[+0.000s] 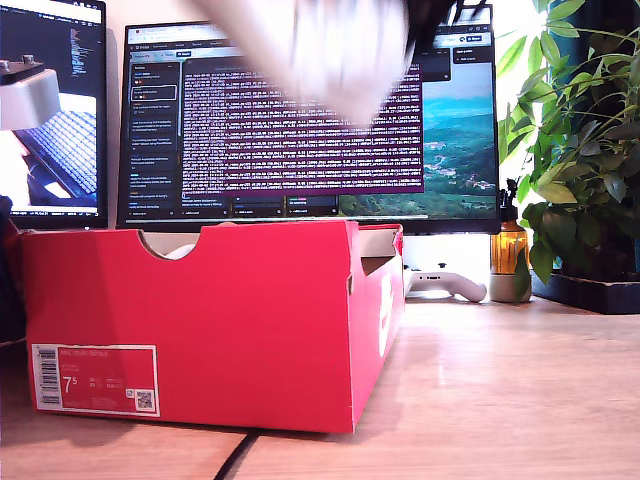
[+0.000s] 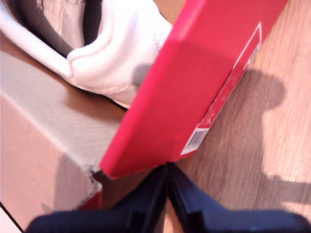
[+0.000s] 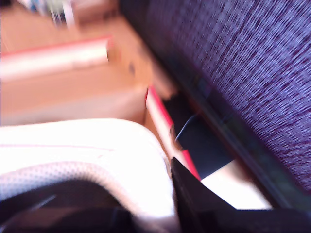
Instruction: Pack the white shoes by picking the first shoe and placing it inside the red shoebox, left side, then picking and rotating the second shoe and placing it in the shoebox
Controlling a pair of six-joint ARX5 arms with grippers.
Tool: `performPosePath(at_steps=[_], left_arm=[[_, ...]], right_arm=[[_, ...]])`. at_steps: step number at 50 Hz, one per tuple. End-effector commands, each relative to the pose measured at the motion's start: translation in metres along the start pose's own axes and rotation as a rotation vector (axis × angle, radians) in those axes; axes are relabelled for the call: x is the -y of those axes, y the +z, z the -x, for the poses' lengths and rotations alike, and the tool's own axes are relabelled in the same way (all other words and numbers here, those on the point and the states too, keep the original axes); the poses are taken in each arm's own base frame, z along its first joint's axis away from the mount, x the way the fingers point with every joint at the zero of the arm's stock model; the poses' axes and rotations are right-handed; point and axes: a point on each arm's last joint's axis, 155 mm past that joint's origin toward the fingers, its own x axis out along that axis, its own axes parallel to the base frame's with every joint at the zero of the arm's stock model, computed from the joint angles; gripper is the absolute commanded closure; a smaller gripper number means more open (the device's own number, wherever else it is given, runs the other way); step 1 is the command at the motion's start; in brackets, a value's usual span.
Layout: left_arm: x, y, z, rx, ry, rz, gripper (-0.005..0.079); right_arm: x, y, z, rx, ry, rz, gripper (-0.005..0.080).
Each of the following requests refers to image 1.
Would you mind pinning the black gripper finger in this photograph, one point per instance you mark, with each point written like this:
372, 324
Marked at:
427, 25

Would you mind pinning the white leather sneaker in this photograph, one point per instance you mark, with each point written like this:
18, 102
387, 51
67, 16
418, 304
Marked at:
320, 55
180, 254

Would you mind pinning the red cardboard shoebox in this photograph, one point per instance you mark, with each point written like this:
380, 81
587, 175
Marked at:
225, 325

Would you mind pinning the red shoebox lid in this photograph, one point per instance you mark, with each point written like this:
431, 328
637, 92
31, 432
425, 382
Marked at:
15, 245

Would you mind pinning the dark teal curtain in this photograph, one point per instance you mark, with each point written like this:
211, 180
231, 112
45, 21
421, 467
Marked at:
610, 15

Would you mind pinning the large black computer monitor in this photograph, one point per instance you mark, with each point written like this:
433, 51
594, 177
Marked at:
300, 165

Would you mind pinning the green leafy houseplant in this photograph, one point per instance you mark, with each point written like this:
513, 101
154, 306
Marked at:
580, 165

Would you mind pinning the amber pump bottle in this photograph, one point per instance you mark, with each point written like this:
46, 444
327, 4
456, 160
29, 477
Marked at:
509, 250

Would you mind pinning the white game controller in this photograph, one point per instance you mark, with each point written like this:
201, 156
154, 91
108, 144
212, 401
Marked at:
450, 286

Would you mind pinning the small black computer monitor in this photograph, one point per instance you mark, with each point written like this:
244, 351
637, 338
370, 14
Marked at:
55, 150

